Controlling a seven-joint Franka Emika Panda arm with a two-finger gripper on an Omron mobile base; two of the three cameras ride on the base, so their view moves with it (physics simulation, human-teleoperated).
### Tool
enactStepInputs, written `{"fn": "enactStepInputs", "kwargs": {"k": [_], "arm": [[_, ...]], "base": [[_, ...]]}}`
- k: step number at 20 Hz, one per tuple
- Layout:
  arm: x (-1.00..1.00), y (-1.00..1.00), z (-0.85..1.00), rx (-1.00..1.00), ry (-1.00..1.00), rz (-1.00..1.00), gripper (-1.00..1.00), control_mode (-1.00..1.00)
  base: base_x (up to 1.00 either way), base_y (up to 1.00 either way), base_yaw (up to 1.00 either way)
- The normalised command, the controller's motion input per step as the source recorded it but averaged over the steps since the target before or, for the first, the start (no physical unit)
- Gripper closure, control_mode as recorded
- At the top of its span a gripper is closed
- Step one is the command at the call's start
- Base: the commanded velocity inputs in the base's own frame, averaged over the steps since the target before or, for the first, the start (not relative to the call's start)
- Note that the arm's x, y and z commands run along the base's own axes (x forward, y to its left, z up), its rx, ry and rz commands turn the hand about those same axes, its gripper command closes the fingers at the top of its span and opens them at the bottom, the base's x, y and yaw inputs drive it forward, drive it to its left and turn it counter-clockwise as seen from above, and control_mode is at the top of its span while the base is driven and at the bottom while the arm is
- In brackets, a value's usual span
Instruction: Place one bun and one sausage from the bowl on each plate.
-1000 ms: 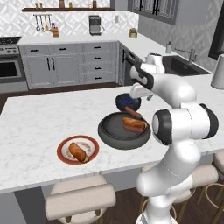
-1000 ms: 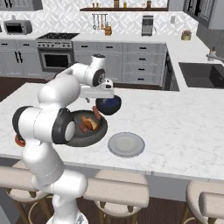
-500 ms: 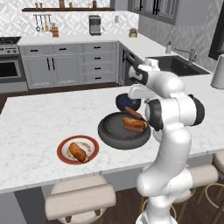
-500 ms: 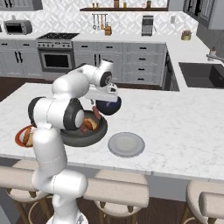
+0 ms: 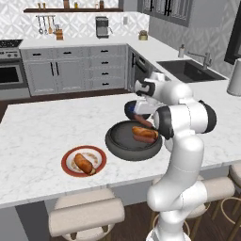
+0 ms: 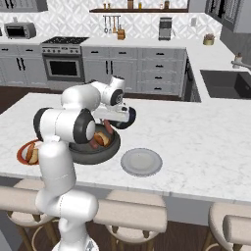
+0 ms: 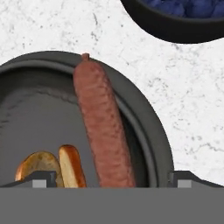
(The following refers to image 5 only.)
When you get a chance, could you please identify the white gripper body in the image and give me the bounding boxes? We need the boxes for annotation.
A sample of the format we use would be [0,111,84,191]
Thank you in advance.
[133,98,162,117]

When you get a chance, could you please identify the red-brown sausage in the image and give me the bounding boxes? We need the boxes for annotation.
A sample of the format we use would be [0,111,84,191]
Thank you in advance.
[133,135,157,145]
[133,114,155,129]

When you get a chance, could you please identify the dark blue bowl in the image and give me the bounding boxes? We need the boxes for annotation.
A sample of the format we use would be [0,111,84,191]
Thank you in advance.
[123,100,153,121]

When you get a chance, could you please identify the brown bun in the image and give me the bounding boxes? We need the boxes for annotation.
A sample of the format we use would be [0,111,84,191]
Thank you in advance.
[131,125,160,139]
[73,153,97,176]

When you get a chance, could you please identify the dark grey round plate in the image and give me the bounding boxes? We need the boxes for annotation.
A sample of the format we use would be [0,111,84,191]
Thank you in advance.
[104,120,164,162]

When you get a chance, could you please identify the red rimmed white plate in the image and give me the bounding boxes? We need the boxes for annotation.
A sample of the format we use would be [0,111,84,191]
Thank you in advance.
[60,144,108,179]

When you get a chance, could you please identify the grey dishwasher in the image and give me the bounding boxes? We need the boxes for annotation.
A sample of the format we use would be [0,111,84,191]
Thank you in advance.
[126,46,172,94]

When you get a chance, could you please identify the dark sink basin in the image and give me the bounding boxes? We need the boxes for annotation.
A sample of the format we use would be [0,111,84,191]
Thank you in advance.
[156,58,228,84]

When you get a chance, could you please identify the grey soap dispenser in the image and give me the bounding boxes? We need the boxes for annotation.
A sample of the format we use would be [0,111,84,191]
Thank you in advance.
[177,43,186,59]

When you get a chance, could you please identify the small yellow pot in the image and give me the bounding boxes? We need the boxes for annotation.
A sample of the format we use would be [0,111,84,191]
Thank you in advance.
[137,29,150,41]

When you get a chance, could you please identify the steel tap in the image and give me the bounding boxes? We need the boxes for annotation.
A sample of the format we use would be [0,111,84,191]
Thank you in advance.
[186,51,213,71]

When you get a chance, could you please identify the grey base cupboard run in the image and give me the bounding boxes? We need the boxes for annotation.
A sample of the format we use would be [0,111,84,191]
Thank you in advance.
[19,44,128,97]

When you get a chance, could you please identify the steel coffee machine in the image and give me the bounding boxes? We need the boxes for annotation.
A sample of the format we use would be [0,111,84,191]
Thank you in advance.
[94,15,114,40]

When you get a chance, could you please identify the white cylindrical container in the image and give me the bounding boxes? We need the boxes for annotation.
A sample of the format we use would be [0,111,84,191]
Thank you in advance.
[226,57,241,98]

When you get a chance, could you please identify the wooden knife block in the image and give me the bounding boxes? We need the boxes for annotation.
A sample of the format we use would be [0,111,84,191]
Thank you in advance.
[54,27,65,41]

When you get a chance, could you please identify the black framed window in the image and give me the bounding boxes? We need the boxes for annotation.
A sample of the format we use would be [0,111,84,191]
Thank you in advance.
[223,0,241,66]

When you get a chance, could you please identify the steel stove with oven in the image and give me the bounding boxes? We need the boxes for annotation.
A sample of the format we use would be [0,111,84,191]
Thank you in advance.
[0,39,31,102]

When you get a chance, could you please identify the grey wall cupboard run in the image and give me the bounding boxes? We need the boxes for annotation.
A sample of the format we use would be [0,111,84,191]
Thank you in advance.
[137,0,228,28]

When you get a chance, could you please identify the dark wooden wall shelf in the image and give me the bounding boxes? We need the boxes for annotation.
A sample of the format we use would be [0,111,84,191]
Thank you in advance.
[23,7,124,14]

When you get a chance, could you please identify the rail with hanging tools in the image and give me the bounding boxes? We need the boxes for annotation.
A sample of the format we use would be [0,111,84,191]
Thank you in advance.
[35,14,57,36]

